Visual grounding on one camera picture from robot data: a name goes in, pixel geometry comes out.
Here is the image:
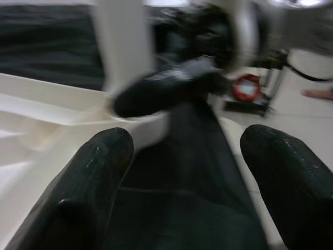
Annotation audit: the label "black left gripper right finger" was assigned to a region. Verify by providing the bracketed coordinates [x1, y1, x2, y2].
[239, 124, 333, 250]

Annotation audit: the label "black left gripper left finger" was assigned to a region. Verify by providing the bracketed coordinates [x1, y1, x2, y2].
[5, 127, 135, 250]

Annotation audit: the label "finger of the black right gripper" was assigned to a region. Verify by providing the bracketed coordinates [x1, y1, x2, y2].
[113, 57, 222, 118]

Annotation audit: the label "white plastic table leg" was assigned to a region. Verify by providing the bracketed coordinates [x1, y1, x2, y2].
[91, 0, 157, 94]

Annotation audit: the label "white plastic table top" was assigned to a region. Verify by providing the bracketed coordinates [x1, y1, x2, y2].
[0, 72, 172, 250]

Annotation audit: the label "small red object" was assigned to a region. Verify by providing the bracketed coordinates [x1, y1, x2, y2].
[232, 73, 261, 103]

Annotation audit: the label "person bare foot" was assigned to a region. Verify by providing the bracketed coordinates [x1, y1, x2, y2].
[303, 87, 333, 101]

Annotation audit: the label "white standing fan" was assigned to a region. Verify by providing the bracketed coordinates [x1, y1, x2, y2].
[287, 48, 333, 84]

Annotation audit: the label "black table cloth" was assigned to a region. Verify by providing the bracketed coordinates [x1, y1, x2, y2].
[0, 5, 268, 250]

